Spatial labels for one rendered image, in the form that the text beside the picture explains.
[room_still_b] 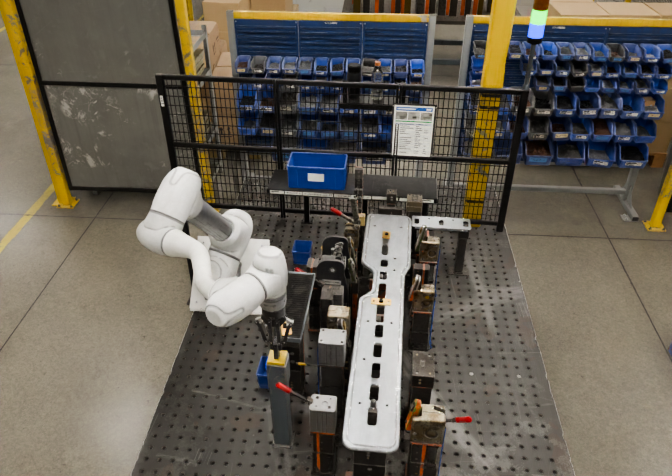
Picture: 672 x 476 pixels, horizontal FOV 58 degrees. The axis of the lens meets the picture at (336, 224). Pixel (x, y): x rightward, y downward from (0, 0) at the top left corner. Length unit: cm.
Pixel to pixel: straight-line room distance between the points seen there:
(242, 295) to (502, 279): 179
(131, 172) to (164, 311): 139
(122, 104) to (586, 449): 375
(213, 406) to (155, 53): 271
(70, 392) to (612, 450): 291
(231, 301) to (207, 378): 101
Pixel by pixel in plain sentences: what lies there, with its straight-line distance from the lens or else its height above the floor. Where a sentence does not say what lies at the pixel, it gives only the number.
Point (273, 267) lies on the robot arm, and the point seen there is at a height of 157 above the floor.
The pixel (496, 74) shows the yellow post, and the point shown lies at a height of 161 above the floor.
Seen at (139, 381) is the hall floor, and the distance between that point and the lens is 375.
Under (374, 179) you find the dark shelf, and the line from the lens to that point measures 332.
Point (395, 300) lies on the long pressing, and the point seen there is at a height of 100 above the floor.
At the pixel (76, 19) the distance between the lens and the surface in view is 469.
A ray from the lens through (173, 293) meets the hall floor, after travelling 426.
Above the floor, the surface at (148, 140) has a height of 61.
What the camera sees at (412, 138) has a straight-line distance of 326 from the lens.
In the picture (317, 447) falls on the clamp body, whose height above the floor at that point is 85.
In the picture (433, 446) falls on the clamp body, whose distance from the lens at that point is 219.
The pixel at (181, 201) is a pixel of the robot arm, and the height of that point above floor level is 154.
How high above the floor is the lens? 269
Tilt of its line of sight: 34 degrees down
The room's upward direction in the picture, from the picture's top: straight up
